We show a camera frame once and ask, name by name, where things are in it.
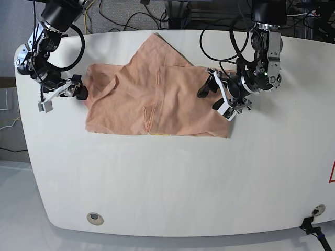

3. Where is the right table cable grommet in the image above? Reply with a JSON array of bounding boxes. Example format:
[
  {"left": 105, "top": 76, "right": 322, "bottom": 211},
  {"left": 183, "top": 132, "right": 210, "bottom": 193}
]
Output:
[{"left": 312, "top": 204, "right": 326, "bottom": 217}]

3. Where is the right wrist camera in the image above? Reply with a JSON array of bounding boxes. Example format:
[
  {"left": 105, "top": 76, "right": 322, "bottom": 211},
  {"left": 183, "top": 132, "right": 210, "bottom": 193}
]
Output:
[{"left": 38, "top": 101, "right": 53, "bottom": 113}]

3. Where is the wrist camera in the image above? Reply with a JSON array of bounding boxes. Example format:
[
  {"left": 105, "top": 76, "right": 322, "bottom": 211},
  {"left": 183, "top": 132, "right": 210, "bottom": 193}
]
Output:
[
  {"left": 217, "top": 102, "right": 238, "bottom": 122},
  {"left": 38, "top": 101, "right": 53, "bottom": 113}
]

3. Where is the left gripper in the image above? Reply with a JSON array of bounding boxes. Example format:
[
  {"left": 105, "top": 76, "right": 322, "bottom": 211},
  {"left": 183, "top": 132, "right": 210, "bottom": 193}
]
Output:
[{"left": 197, "top": 68, "right": 252, "bottom": 114}]

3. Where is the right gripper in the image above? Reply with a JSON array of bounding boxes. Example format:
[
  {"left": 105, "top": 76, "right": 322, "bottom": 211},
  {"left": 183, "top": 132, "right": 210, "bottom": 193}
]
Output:
[{"left": 41, "top": 74, "right": 88, "bottom": 104}]

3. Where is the black clamp mount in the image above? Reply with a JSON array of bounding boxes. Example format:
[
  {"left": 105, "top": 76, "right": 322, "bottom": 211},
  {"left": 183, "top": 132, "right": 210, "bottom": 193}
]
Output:
[{"left": 299, "top": 216, "right": 332, "bottom": 251}]

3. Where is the left table cable grommet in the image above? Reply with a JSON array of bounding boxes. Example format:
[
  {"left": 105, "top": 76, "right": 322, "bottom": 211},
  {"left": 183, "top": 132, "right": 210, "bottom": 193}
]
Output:
[{"left": 87, "top": 212, "right": 104, "bottom": 226}]

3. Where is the table cable grommet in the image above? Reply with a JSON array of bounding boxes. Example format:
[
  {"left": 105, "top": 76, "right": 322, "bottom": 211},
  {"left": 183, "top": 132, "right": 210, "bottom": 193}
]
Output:
[
  {"left": 312, "top": 204, "right": 326, "bottom": 217},
  {"left": 87, "top": 212, "right": 104, "bottom": 226}
]

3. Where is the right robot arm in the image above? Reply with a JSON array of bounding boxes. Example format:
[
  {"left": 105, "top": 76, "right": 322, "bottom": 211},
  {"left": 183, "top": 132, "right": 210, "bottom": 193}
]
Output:
[{"left": 14, "top": 1, "right": 88, "bottom": 102}]

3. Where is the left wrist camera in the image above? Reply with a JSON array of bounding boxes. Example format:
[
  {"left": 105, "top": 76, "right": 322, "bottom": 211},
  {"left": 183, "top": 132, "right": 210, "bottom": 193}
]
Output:
[{"left": 217, "top": 102, "right": 238, "bottom": 122}]

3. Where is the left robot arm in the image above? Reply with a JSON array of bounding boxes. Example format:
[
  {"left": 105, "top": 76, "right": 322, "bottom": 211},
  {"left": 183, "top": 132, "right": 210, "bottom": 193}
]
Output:
[{"left": 197, "top": 1, "right": 287, "bottom": 120}]

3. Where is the yellow cable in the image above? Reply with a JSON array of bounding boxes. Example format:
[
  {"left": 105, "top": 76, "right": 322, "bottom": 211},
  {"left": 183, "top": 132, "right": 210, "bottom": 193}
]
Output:
[{"left": 83, "top": 0, "right": 98, "bottom": 35}]

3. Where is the peach T-shirt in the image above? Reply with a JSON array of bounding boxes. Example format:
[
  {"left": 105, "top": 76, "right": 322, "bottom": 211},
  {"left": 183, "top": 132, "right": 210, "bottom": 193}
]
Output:
[{"left": 84, "top": 33, "right": 230, "bottom": 138}]

